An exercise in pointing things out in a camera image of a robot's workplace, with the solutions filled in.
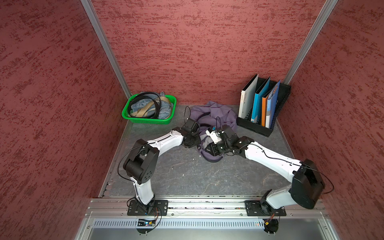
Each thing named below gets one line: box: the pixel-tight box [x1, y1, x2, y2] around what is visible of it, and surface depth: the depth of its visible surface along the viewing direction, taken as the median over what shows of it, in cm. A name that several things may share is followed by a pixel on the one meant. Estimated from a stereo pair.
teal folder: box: [251, 77, 271, 125], surface depth 94 cm
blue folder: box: [265, 80, 281, 129], surface depth 92 cm
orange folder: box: [261, 94, 269, 127], surface depth 92 cm
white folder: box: [238, 74, 259, 119], surface depth 97 cm
